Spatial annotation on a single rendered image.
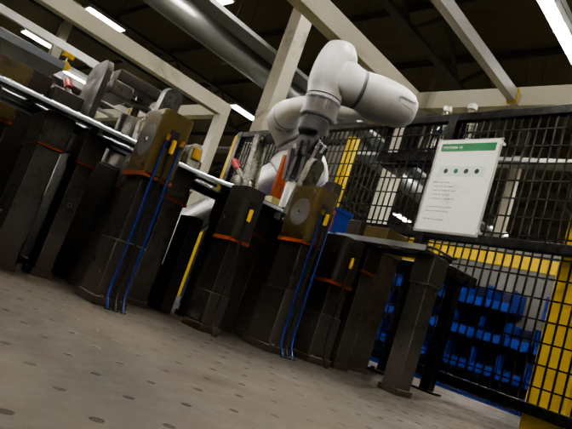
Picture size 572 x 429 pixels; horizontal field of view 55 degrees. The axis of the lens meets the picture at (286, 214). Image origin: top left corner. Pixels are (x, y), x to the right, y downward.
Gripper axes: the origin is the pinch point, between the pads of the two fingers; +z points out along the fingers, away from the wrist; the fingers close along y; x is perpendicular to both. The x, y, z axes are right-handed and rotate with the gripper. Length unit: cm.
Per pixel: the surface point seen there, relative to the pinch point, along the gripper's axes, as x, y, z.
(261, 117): -396, 675, -270
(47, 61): 55, 32, -10
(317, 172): 5.1, -13.1, -4.4
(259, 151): -0.2, 20.6, -12.6
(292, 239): 8.5, -16.5, 11.9
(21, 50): 60, 34, -10
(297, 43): -410, 668, -421
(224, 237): 22.0, -13.2, 16.5
